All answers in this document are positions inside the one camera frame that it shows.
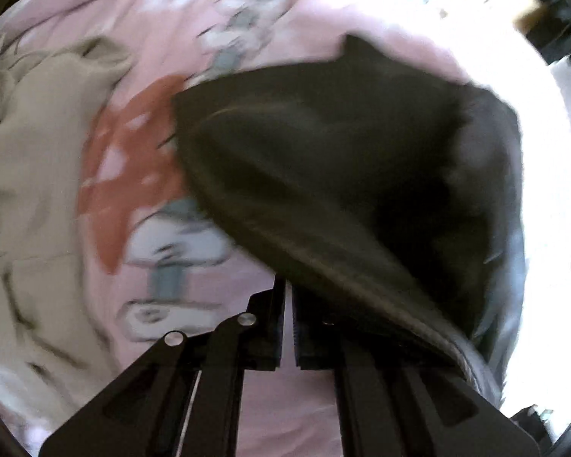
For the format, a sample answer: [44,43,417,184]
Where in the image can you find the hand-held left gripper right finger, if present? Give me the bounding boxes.
[290,284,541,457]

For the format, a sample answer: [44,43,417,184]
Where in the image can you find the black leather jacket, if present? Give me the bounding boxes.
[171,32,527,407]

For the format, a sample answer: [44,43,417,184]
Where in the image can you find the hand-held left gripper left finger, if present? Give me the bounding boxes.
[38,273,287,457]

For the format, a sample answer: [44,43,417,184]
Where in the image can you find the beige garment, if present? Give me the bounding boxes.
[0,35,135,441]

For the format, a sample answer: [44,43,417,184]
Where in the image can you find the pink printed bedsheet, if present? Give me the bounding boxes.
[0,0,569,457]

